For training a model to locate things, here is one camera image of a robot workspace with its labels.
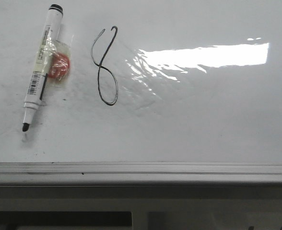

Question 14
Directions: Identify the red magnet taped to marker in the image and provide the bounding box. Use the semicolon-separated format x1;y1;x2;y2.
46;40;71;81

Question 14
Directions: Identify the white whiteboard marker pen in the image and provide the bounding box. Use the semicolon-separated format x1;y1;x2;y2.
22;4;63;132

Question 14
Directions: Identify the white whiteboard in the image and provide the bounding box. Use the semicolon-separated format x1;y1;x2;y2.
0;0;282;186

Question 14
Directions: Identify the black drawn number eight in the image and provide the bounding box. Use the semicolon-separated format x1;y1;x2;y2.
90;25;119;106

